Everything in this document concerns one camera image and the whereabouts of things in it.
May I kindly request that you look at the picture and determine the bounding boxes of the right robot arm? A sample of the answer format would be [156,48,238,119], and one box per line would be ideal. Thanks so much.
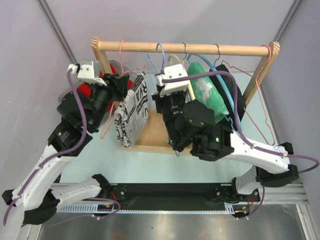
[151,91,299,201]

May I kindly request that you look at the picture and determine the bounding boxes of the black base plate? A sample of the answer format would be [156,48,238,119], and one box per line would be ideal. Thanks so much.
[109,183,260,212]

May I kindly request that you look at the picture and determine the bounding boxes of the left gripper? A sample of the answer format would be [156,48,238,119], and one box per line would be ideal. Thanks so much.
[87,73,130,131]

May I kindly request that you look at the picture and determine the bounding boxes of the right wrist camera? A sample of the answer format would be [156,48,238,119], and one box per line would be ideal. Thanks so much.
[155,64,190,98]

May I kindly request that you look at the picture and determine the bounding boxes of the blue plastic hanger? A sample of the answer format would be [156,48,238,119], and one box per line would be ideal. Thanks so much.
[187,54,242,128]

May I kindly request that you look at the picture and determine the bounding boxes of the red trousers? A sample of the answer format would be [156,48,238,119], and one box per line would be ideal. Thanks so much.
[77,61,133,113]

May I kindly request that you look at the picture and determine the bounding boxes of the cream wooden hanger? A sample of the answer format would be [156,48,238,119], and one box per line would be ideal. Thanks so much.
[167,53,196,101]

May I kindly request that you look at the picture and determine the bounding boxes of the clear plastic bin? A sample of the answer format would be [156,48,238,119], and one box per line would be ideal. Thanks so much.
[58,60,137,104]

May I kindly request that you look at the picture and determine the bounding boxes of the light blue wire hanger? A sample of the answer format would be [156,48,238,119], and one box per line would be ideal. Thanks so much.
[144,42,181,157]

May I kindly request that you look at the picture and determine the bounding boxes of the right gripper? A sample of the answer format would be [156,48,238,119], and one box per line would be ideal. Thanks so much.
[150,83,186,149]

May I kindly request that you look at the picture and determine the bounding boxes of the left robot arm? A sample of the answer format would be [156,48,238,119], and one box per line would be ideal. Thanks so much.
[2,73,130,227]

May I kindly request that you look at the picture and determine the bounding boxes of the aluminium rail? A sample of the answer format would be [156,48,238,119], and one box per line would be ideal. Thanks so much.
[57,183,308,216]

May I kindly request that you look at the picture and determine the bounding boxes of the pink wire hanger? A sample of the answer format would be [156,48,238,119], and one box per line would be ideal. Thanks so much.
[221,44,276,146]
[100,40,146,140]

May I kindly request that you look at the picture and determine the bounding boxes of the wooden clothes rack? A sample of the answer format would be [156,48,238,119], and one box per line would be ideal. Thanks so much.
[90,36,280,154]

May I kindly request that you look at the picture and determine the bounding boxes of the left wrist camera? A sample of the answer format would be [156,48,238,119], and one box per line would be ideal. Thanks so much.
[67,60,107,86]

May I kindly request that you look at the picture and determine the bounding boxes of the green tie-dye trousers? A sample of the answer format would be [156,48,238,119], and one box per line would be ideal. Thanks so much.
[190,76,229,123]

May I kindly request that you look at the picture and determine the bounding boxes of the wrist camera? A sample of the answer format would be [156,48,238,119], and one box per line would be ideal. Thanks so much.
[155,64,190,98]
[67,60,107,86]

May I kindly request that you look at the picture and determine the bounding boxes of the black white print trousers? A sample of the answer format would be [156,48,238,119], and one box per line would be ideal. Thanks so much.
[114,72,149,148]

